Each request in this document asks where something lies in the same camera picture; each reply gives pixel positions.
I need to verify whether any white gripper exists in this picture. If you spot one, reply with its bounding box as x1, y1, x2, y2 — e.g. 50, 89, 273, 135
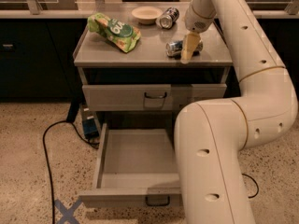
180, 0, 216, 64

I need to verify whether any silver blue redbull can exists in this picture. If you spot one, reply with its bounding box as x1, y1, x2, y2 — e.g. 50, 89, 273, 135
165, 40, 203, 58

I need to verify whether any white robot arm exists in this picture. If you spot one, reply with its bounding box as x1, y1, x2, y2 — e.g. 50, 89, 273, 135
174, 0, 298, 224

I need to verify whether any dark soda can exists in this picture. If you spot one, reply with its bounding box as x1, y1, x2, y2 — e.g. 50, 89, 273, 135
156, 7, 179, 29

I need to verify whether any grey upper drawer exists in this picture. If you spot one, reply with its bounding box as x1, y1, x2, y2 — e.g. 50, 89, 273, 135
82, 84, 227, 111

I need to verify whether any grey drawer cabinet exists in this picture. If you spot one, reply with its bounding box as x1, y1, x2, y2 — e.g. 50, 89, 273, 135
75, 3, 232, 129

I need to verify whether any open grey middle drawer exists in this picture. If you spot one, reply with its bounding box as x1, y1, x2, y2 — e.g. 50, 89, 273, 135
79, 123, 182, 208

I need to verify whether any beige bowl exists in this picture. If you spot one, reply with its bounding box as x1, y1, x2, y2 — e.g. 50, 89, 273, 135
132, 7, 163, 25

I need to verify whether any green chip bag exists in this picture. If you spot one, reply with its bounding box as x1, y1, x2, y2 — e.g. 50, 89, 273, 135
87, 13, 141, 53

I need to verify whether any blue power box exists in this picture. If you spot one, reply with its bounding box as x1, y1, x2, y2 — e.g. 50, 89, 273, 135
80, 104, 99, 139

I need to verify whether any dark counter cabinet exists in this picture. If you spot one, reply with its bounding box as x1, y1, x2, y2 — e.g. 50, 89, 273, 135
0, 9, 299, 103

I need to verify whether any blue tape cross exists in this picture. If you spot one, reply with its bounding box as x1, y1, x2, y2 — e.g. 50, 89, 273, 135
55, 199, 82, 224

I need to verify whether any black cable right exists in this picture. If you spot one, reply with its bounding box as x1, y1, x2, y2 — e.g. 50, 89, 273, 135
242, 173, 260, 200

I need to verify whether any black cable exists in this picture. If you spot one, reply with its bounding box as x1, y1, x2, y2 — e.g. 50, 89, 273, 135
242, 173, 260, 200
41, 119, 100, 224

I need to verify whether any black cable left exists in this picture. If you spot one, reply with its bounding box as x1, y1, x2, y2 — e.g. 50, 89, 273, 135
41, 119, 100, 224

